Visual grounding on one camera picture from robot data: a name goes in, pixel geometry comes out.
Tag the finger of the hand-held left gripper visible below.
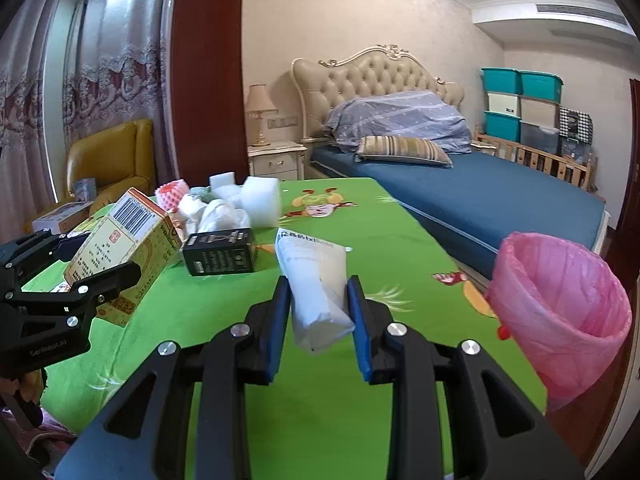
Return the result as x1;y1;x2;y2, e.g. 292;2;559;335
22;261;142;330
0;230;96;291

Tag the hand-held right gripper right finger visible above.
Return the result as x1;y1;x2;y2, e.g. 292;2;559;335
345;275;586;480

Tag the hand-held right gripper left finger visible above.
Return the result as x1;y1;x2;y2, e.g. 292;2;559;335
55;275;292;480

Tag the yellow medicine box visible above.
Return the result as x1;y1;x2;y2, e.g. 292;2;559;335
64;187;183;328

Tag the white paper packet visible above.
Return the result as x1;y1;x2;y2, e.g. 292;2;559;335
275;228;355;356

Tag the white foam block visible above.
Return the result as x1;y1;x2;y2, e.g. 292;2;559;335
240;176;282;227

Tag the pink lined trash bin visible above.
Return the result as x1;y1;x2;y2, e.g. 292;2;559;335
486;231;633;411

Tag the white cardboard carton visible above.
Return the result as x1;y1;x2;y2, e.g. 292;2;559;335
31;201;94;235

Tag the green cartoon printed tablecloth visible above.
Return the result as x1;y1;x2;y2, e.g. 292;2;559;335
22;177;546;480

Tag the yellow leather armchair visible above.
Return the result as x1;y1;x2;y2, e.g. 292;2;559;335
42;119;155;218

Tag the black printed box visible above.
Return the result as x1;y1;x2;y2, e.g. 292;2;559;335
181;227;257;277

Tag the pink foam fruit net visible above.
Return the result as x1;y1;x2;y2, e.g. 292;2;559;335
156;178;190;211

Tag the crumpled white plastic bag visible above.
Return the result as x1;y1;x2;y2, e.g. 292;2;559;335
180;195;251;241

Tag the white stepped foam piece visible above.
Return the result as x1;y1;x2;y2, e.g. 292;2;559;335
209;172;246;208

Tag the lace patterned curtain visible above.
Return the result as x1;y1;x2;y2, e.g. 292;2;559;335
0;0;173;231

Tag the cream nightstand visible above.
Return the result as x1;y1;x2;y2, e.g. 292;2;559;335
248;141;308;182

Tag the blue bed mattress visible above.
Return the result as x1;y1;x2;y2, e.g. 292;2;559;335
311;145;608;281

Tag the striped pillow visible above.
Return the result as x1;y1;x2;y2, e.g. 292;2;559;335
356;136;453;167

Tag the blue grey duvet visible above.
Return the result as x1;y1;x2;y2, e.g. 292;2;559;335
324;90;473;155

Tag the dark red wooden pillar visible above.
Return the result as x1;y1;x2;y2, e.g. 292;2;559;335
170;0;250;192

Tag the beige table lamp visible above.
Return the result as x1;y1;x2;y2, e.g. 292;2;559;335
245;84;277;147

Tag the teal storage box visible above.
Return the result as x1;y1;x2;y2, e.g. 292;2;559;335
484;111;522;142
520;71;565;103
481;67;523;96

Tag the beige tufted headboard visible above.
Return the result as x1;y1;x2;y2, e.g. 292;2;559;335
291;44;465;143

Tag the grey clear storage box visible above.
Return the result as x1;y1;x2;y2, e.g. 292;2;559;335
519;120;560;156

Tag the white storage box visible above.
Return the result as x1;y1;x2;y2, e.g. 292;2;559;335
486;91;523;116

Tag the beige storage box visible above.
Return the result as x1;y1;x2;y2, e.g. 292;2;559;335
520;96;561;123

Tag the black white checkered bag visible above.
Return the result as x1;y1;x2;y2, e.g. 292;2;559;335
557;106;594;142

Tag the dark red wooden door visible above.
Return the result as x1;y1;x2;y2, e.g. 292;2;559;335
616;77;640;266

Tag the white air conditioner vent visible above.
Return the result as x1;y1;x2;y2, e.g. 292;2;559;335
535;4;629;24

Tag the wooden crib rail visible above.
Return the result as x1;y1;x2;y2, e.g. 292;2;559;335
474;132;597;192

